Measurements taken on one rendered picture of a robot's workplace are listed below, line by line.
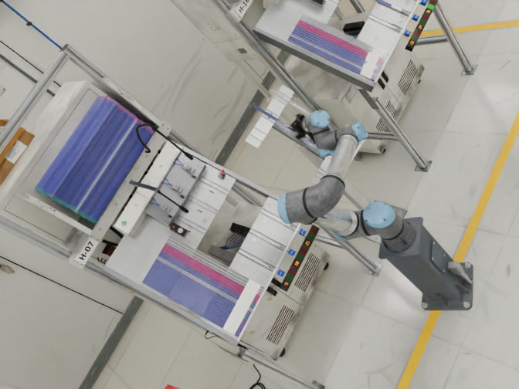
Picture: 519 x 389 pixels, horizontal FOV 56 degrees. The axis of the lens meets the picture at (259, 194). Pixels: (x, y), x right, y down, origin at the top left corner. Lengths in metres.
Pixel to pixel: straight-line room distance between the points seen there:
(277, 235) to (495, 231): 1.12
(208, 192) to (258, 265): 0.43
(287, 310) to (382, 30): 1.64
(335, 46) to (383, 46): 0.26
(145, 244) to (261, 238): 0.55
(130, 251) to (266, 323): 0.90
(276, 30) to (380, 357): 1.80
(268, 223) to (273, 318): 0.69
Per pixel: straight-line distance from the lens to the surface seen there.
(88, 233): 2.27
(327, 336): 2.91
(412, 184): 3.10
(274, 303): 2.81
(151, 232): 2.39
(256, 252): 2.32
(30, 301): 3.95
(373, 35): 2.82
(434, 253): 2.35
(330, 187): 1.74
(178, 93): 4.15
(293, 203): 1.77
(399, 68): 3.38
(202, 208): 2.37
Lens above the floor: 2.32
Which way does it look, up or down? 37 degrees down
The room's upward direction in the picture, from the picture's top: 50 degrees counter-clockwise
